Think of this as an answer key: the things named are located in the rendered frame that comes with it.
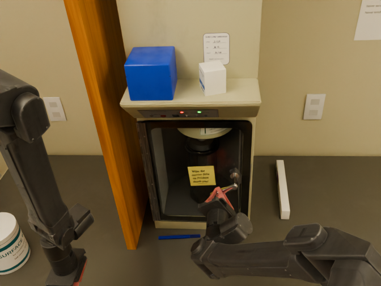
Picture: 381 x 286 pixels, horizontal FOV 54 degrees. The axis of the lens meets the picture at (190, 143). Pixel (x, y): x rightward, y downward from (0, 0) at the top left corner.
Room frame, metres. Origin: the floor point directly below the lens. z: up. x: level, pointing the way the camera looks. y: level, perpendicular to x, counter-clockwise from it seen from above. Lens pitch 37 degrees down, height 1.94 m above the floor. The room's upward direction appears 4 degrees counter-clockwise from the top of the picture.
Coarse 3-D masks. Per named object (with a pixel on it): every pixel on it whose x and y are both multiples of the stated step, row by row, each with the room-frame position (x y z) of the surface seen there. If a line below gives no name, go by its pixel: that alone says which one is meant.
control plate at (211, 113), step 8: (144, 112) 0.77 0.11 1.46; (152, 112) 0.77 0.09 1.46; (160, 112) 0.76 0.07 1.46; (168, 112) 0.76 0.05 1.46; (176, 112) 0.76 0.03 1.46; (184, 112) 0.76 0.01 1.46; (192, 112) 0.76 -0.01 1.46; (200, 112) 0.75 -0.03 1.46; (208, 112) 0.75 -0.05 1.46; (216, 112) 0.75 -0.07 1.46
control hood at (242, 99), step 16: (192, 80) 0.82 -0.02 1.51; (240, 80) 0.80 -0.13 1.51; (256, 80) 0.80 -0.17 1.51; (128, 96) 0.76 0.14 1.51; (176, 96) 0.75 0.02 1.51; (192, 96) 0.74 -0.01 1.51; (208, 96) 0.74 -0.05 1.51; (224, 96) 0.73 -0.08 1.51; (240, 96) 0.72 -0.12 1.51; (256, 96) 0.72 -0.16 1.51; (128, 112) 0.78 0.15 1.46; (224, 112) 0.75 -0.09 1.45; (240, 112) 0.75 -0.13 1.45; (256, 112) 0.75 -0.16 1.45
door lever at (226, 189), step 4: (232, 176) 0.80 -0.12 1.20; (236, 176) 0.80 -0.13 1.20; (232, 180) 0.78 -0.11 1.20; (236, 180) 0.78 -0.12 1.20; (228, 184) 0.77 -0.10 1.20; (232, 184) 0.76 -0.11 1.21; (236, 184) 0.76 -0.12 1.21; (224, 188) 0.76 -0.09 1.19; (228, 188) 0.76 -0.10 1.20; (232, 188) 0.75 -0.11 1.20; (236, 188) 0.75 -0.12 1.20; (224, 192) 0.76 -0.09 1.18; (216, 196) 0.76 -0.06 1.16
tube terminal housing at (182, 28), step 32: (128, 0) 0.85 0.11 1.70; (160, 0) 0.84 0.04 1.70; (192, 0) 0.83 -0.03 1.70; (224, 0) 0.82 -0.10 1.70; (256, 0) 0.81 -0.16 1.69; (128, 32) 0.85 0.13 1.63; (160, 32) 0.84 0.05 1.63; (192, 32) 0.83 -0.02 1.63; (256, 32) 0.81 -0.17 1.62; (192, 64) 0.83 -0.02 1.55; (256, 64) 0.81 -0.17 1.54; (160, 224) 0.85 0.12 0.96; (192, 224) 0.83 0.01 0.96
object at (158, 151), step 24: (144, 120) 0.84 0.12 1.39; (168, 120) 0.83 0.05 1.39; (192, 120) 0.82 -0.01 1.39; (216, 120) 0.81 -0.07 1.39; (240, 120) 0.81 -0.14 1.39; (168, 144) 0.83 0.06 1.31; (192, 144) 0.82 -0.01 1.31; (216, 144) 0.81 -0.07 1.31; (240, 144) 0.80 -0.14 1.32; (168, 168) 0.83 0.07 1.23; (216, 168) 0.81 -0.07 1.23; (240, 168) 0.80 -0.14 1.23; (168, 192) 0.83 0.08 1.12; (192, 192) 0.82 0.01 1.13; (240, 192) 0.80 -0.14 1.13; (168, 216) 0.83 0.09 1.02; (192, 216) 0.82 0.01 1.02
